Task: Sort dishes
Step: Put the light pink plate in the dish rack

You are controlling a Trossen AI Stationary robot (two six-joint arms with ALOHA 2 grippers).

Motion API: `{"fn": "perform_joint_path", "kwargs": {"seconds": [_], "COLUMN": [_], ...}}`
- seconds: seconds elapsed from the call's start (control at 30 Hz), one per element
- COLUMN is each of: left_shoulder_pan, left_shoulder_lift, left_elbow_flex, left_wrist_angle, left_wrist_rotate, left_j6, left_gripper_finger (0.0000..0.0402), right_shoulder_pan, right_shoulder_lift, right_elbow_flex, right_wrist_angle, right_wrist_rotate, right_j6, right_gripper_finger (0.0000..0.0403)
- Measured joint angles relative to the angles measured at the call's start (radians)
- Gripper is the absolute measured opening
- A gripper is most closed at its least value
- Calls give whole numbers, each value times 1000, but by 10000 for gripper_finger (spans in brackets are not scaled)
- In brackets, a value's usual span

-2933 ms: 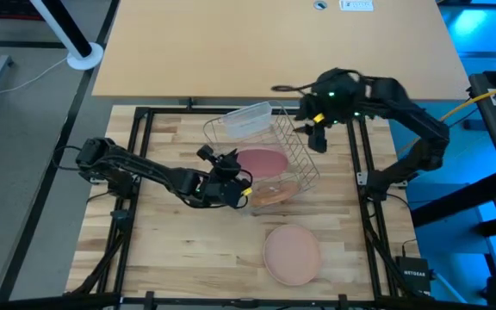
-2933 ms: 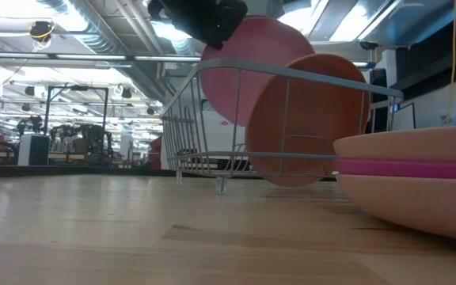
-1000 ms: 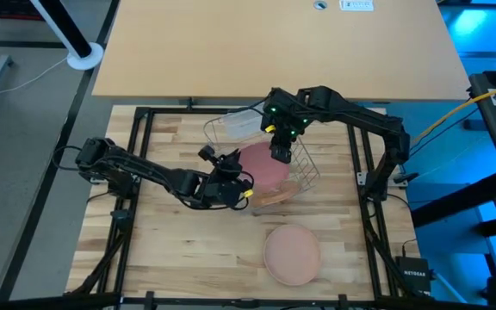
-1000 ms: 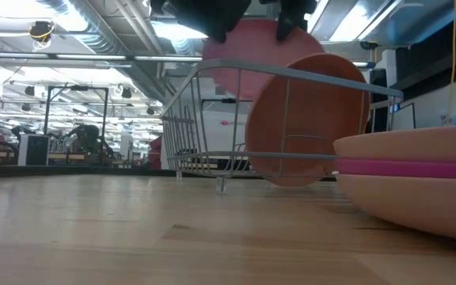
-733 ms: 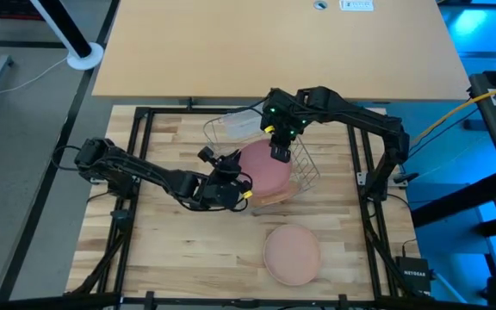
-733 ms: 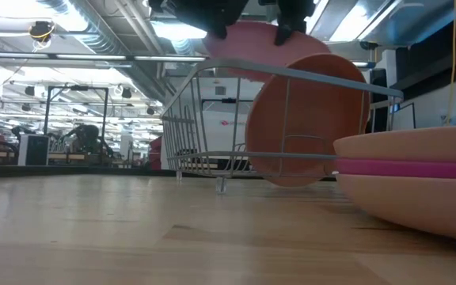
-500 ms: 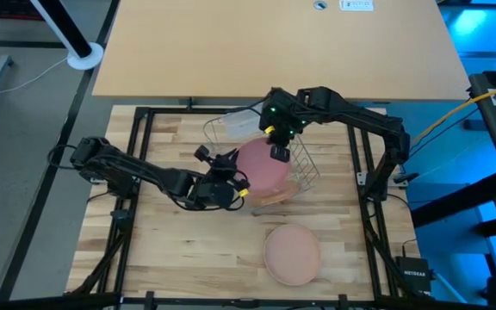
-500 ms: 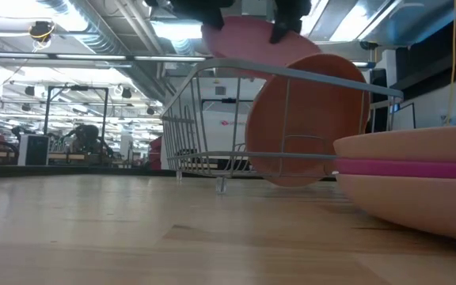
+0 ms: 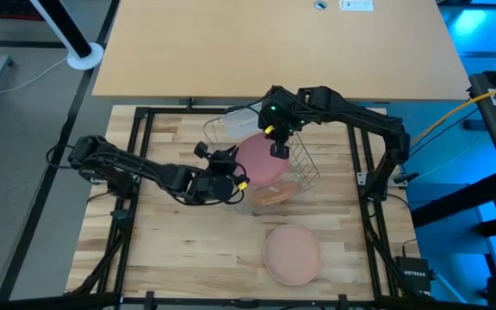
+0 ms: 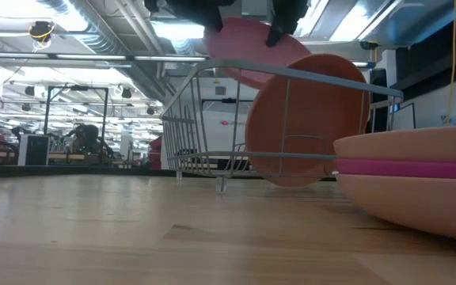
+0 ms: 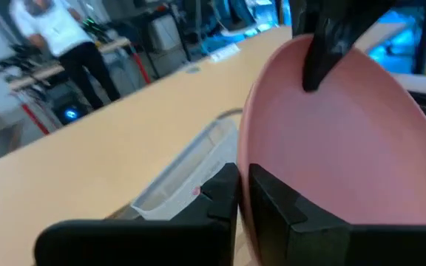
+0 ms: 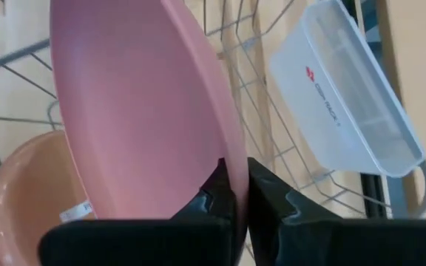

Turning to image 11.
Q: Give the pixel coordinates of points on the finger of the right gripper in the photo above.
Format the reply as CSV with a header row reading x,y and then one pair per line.
x,y
327,33

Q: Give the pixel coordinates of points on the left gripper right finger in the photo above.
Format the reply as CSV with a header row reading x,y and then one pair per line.
x,y
346,247

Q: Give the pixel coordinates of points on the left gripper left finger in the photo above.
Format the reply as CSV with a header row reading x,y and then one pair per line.
x,y
142,244

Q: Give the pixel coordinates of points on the orange round plate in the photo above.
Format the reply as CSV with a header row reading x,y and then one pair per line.
x,y
346,155

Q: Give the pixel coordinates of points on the clear plastic utensil holder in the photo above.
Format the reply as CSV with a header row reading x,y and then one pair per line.
x,y
198,166

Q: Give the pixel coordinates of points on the white power outlet strip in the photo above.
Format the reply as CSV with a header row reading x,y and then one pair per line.
x,y
225,52

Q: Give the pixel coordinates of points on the black device with blue light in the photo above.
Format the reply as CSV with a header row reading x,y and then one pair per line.
x,y
70,112

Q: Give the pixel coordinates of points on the grey white cabinet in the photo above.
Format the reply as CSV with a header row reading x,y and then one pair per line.
x,y
166,35

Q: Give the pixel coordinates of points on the workbench with red legs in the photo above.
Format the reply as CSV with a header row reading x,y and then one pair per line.
x,y
46,72

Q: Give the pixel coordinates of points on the person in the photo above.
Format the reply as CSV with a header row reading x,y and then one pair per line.
x,y
69,37

